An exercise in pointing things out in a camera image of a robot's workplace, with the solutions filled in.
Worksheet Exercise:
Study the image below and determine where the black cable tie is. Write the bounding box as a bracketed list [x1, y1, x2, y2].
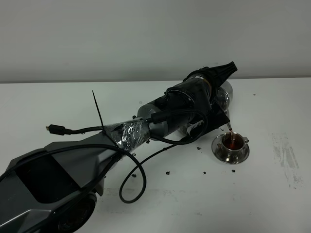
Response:
[92, 91, 120, 148]

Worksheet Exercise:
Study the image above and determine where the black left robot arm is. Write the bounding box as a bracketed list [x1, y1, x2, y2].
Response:
[0, 62, 237, 233]

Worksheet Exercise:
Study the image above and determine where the front steel cup saucer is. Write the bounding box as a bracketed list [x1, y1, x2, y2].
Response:
[211, 132, 250, 164]

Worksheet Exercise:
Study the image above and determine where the rear steel cup saucer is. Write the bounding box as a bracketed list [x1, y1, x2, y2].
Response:
[177, 125, 191, 137]

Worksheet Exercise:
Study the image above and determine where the front stainless steel teacup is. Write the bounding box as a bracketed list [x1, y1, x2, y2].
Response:
[220, 132, 249, 156]

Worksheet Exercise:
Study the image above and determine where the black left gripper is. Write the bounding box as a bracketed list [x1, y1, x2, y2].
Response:
[182, 62, 237, 135]

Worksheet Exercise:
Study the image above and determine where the stainless steel teapot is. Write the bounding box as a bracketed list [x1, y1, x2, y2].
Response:
[207, 81, 233, 132]

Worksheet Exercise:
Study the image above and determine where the steel cup saucer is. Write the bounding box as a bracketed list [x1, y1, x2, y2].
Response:
[177, 125, 191, 137]
[211, 132, 250, 164]

